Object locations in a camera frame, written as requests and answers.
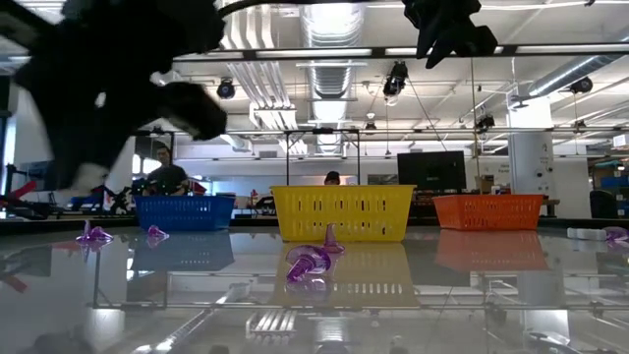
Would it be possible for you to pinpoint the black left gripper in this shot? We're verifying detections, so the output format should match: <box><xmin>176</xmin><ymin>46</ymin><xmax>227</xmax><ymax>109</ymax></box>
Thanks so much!
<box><xmin>13</xmin><ymin>48</ymin><xmax>230</xmax><ymax>191</ymax></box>

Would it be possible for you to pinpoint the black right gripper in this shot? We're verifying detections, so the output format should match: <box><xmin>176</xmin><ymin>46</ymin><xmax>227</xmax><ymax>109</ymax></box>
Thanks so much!
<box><xmin>403</xmin><ymin>0</ymin><xmax>482</xmax><ymax>70</ymax></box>

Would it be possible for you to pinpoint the purple translucent plastic decoration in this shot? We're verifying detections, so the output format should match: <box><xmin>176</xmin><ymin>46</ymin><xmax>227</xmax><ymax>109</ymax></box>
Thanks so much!
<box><xmin>75</xmin><ymin>219</ymin><xmax>115</xmax><ymax>245</ymax></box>
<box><xmin>602</xmin><ymin>225</ymin><xmax>629</xmax><ymax>243</ymax></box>
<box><xmin>321</xmin><ymin>222</ymin><xmax>347</xmax><ymax>255</ymax></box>
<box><xmin>146</xmin><ymin>224</ymin><xmax>171</xmax><ymax>242</ymax></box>
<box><xmin>284</xmin><ymin>244</ymin><xmax>333</xmax><ymax>284</ymax></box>

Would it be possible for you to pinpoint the small black monitor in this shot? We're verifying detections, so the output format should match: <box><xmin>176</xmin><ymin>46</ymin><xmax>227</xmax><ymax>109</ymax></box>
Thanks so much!
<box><xmin>19</xmin><ymin>161</ymin><xmax>56</xmax><ymax>194</ymax></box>

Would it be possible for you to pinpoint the blue plastic basket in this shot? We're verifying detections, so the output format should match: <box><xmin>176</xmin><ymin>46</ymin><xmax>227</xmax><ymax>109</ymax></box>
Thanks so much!
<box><xmin>133</xmin><ymin>195</ymin><xmax>237</xmax><ymax>233</ymax></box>

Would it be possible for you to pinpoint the large black monitor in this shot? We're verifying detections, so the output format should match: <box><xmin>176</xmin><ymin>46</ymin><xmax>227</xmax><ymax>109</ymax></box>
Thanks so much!
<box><xmin>396</xmin><ymin>149</ymin><xmax>467</xmax><ymax>192</ymax></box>

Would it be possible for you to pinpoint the orange plastic basket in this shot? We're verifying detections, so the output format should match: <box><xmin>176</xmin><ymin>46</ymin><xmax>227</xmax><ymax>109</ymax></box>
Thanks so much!
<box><xmin>431</xmin><ymin>194</ymin><xmax>545</xmax><ymax>232</ymax></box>

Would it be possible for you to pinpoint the yellow plastic basket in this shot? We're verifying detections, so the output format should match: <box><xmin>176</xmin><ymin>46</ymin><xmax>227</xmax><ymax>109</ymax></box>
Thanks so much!
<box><xmin>269</xmin><ymin>184</ymin><xmax>417</xmax><ymax>243</ymax></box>

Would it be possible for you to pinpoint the black office chair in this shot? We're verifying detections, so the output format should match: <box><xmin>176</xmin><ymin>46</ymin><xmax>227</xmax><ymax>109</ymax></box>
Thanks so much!
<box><xmin>589</xmin><ymin>189</ymin><xmax>618</xmax><ymax>220</ymax></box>

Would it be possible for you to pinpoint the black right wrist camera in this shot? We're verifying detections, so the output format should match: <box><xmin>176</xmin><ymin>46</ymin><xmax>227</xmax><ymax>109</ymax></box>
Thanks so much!
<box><xmin>454</xmin><ymin>25</ymin><xmax>498</xmax><ymax>58</ymax></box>

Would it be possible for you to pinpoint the slanted silver ventilation duct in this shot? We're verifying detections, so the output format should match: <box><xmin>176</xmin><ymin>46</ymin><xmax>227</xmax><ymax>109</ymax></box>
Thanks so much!
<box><xmin>508</xmin><ymin>52</ymin><xmax>629</xmax><ymax>107</ymax></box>

